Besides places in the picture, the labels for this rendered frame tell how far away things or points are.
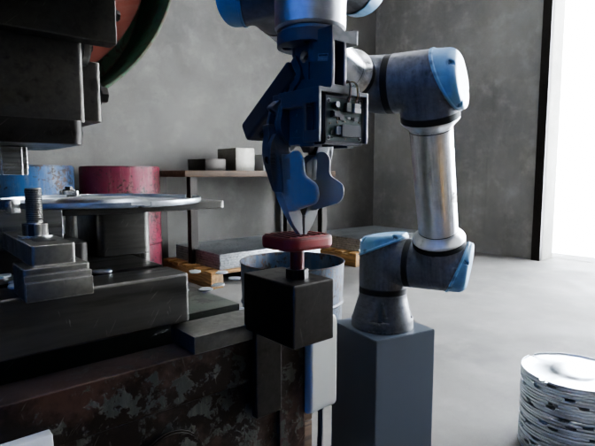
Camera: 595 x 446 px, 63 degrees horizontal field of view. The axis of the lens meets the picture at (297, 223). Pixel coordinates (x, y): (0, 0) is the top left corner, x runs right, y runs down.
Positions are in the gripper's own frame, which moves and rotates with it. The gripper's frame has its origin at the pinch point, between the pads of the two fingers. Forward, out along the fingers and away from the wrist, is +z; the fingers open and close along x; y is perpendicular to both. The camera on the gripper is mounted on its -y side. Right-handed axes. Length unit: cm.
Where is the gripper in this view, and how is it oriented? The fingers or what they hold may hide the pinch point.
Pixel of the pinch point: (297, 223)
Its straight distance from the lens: 54.4
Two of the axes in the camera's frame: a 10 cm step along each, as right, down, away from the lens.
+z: 0.0, 10.0, 1.0
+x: 7.6, -0.6, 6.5
